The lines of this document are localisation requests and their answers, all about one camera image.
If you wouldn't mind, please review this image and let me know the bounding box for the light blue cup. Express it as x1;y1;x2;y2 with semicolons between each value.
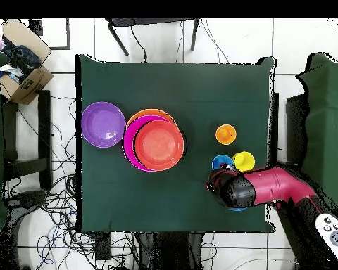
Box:
211;154;235;171

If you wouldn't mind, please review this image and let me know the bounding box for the yellow cup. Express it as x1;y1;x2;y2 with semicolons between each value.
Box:
232;150;256;173

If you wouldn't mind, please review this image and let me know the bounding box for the red bowl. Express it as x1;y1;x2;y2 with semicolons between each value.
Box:
134;120;185;172

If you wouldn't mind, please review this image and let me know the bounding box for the large pink bowl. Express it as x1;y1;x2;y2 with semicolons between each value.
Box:
122;114;170;172

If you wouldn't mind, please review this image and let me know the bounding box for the orange cup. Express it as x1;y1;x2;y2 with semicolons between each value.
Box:
215;124;238;146

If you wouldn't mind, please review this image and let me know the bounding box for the large orange bowl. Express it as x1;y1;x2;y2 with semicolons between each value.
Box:
125;108;177;127

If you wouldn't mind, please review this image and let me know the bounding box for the dark green tablecloth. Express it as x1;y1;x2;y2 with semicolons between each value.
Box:
75;53;277;233

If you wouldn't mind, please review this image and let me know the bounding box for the purple bowl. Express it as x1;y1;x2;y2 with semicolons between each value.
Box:
80;101;127;149

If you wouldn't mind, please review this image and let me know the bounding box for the black power strip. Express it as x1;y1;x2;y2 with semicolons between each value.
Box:
94;232;113;261

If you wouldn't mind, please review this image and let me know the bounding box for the black metal stand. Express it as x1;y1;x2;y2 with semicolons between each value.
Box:
105;17;201;56

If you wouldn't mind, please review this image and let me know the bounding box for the black floor equipment with knob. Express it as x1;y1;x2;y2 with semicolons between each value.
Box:
5;189;49;216

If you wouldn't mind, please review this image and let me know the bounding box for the cardboard box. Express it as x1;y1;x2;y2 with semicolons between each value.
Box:
0;18;55;106

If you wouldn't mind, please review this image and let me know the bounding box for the dark blue clothes bundle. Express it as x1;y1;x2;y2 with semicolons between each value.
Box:
1;36;43;82

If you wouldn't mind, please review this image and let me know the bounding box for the tangle of floor cables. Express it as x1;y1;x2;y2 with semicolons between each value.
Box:
2;95;147;270

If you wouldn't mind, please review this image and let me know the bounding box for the black metal frame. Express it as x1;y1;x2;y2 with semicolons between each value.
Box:
1;89;53;191

